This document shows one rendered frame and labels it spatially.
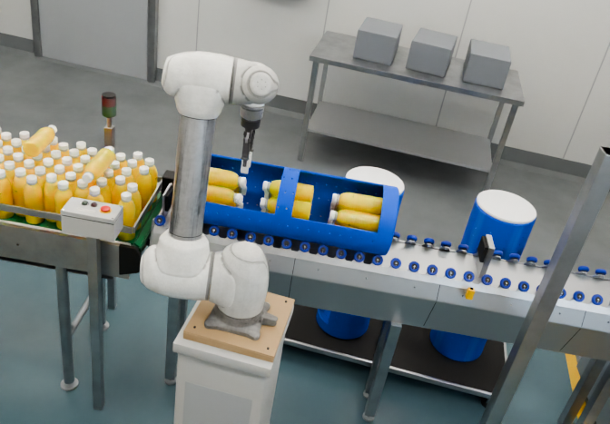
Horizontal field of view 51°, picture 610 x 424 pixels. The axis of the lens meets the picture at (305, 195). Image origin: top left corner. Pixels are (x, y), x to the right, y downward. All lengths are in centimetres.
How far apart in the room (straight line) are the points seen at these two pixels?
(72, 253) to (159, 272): 83
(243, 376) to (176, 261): 44
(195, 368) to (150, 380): 119
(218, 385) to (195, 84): 97
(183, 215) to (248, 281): 28
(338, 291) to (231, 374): 76
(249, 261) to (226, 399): 50
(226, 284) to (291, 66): 410
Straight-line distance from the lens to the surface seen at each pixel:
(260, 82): 175
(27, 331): 361
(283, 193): 247
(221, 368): 211
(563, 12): 565
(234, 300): 200
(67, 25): 660
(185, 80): 179
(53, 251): 277
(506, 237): 304
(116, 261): 268
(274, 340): 208
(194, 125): 183
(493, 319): 281
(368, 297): 271
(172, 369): 322
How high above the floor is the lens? 248
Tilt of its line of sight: 31 degrees down
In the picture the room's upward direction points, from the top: 10 degrees clockwise
